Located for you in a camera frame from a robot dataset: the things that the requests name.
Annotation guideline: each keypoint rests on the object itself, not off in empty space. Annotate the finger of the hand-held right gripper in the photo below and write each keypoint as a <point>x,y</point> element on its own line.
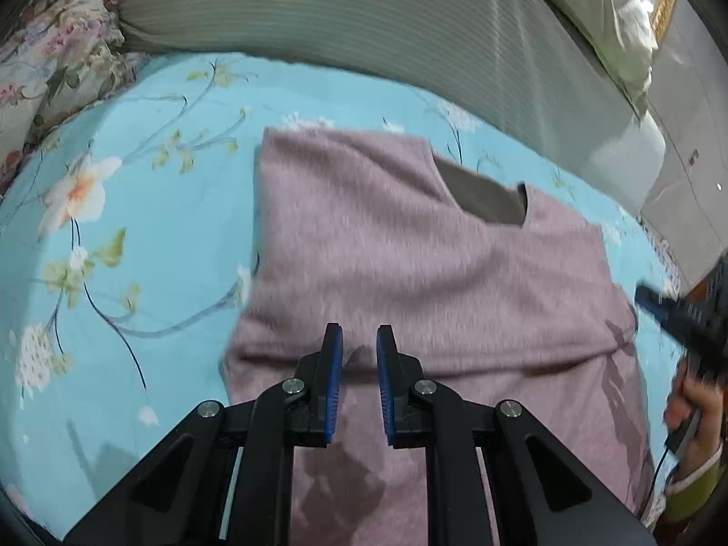
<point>654,302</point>

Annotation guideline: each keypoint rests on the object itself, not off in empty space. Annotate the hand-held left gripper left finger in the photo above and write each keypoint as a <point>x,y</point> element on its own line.
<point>333,387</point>

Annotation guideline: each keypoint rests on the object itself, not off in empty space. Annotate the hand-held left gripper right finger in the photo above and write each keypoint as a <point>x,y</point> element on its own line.
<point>384,387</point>

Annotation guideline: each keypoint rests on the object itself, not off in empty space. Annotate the pink knit sweater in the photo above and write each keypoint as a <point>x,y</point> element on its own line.
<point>398,239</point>

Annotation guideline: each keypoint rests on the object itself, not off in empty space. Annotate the person's right forearm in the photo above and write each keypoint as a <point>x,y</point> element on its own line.
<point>699,489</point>

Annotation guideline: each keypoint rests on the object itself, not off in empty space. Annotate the person's right hand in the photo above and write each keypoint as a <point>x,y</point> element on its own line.
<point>711,421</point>

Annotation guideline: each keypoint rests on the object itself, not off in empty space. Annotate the light green pillow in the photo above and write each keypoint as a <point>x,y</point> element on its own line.
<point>603,17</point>

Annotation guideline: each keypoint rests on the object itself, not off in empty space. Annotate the green striped pillow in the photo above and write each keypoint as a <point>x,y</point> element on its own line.
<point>341,23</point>

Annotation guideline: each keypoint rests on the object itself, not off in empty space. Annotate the floral ruffled pillow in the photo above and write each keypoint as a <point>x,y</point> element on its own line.
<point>57,68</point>

